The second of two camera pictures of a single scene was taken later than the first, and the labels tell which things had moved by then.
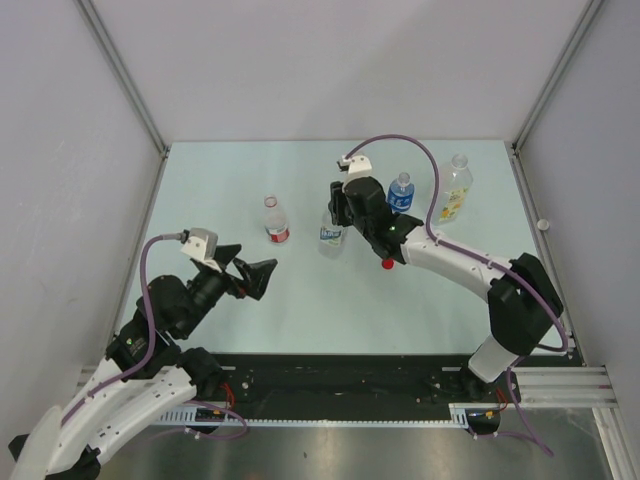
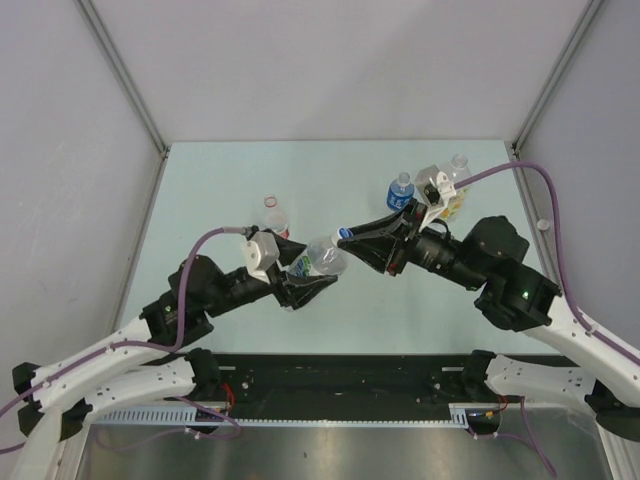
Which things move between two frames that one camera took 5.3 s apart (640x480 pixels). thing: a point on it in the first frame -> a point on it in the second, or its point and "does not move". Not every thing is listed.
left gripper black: x=255 y=274 -> x=297 y=290
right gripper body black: x=341 y=214 -> x=410 y=232
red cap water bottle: x=275 y=221 does not move
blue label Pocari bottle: x=401 y=193 does not move
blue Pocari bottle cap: x=543 y=224 does not move
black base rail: x=342 y=379 does not move
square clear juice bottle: x=454 y=190 does not move
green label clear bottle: x=331 y=242 -> x=322 y=258
